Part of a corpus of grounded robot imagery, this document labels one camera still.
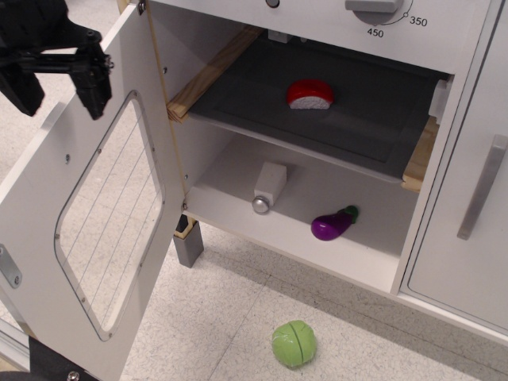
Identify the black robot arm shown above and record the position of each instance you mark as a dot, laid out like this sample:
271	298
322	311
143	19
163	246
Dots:
38	37

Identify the purple toy eggplant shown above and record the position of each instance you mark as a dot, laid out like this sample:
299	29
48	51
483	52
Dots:
331	226

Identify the white salt shaker silver cap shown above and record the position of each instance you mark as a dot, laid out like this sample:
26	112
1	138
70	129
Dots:
269	185

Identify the red white sushi toy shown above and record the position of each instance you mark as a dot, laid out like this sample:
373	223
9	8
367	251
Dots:
310	94

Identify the white cupboard door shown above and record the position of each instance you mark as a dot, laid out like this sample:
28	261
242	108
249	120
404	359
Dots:
469	278

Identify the dark grey oven tray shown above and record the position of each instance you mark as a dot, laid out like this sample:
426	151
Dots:
380	110

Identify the grey oven temperature knob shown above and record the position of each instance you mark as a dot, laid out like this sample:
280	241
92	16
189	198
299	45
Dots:
373	12

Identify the black metal base plate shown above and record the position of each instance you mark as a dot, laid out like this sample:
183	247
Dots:
47	364

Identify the silver cupboard door handle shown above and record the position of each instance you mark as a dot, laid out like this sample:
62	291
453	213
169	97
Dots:
483	187

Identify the green toy cabbage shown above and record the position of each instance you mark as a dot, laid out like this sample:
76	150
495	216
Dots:
294	343

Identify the round oven indicator button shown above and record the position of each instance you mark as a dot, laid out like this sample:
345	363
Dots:
273	3

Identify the white oven door with window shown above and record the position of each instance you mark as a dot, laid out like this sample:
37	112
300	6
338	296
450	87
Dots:
88	212

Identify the white toy kitchen cabinet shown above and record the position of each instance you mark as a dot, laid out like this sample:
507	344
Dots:
197	41

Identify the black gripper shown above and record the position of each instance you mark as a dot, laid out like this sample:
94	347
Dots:
41	37

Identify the grey cabinet leg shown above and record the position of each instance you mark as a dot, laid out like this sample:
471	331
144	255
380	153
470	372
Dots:
188	241

